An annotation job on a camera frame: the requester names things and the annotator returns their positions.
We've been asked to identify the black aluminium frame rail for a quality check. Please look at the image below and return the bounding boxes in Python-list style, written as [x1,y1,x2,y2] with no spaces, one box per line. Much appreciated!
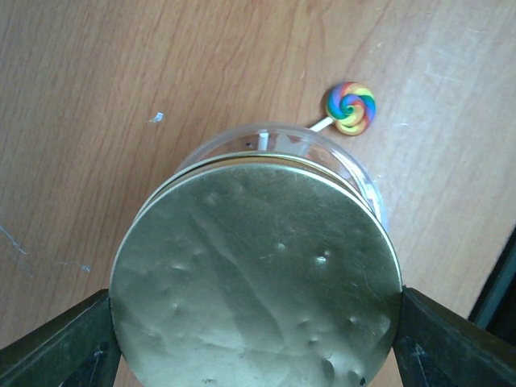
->
[468,230,515,347]

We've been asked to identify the rainbow lollipop on table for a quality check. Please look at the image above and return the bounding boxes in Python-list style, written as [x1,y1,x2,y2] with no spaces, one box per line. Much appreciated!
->
[310,81,377,136]

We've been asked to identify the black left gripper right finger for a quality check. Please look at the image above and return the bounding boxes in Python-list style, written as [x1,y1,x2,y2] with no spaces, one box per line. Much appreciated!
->
[393,286,515,386]

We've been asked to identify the clear plastic jar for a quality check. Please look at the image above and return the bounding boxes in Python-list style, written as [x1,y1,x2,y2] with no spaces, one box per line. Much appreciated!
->
[176,123,389,229]

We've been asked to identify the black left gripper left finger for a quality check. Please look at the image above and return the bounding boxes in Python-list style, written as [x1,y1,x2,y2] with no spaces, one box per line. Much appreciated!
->
[1,289,121,386]

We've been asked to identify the gold metal jar lid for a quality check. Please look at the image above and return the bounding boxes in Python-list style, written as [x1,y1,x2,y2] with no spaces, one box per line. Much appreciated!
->
[110,156,402,386]

